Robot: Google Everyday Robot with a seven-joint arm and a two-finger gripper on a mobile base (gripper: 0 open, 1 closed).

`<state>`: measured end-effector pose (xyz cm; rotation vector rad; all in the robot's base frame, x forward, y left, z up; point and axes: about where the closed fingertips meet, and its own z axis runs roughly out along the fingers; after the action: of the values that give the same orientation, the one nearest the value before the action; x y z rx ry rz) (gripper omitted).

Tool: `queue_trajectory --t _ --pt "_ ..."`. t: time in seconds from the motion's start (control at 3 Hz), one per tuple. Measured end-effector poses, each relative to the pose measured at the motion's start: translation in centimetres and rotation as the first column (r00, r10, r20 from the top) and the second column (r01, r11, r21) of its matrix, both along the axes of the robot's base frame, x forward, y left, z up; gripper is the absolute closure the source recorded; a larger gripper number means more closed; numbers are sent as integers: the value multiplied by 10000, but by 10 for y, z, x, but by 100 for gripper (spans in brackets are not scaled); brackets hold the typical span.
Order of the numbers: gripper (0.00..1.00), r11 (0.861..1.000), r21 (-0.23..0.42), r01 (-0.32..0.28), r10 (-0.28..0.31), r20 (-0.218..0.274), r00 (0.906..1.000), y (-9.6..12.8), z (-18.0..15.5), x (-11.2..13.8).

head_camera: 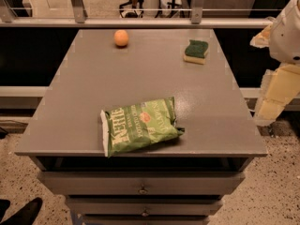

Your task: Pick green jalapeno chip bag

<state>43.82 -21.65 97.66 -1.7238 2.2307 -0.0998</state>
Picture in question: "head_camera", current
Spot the green yellow sponge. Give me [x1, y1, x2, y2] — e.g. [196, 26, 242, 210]
[183, 39, 209, 65]

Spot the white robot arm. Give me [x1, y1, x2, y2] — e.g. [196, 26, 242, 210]
[250, 0, 300, 127]

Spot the middle grey drawer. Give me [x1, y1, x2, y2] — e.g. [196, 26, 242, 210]
[67, 197, 223, 216]

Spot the bottom grey drawer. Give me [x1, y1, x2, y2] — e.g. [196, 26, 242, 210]
[83, 216, 209, 225]

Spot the grey drawer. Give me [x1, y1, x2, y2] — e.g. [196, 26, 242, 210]
[67, 197, 223, 216]
[38, 172, 245, 195]
[83, 216, 209, 225]

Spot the grey drawer cabinet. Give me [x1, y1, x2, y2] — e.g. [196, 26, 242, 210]
[14, 28, 269, 225]

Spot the metal railing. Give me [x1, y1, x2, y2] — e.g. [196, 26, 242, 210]
[0, 0, 273, 29]

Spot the orange fruit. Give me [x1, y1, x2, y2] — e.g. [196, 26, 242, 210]
[113, 30, 129, 47]

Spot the top grey drawer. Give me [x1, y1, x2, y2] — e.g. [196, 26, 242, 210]
[38, 172, 245, 195]

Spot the green jalapeno chip bag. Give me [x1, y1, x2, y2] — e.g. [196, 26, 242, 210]
[100, 97, 185, 158]

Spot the black office chair base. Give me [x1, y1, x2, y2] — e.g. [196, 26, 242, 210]
[118, 0, 183, 19]

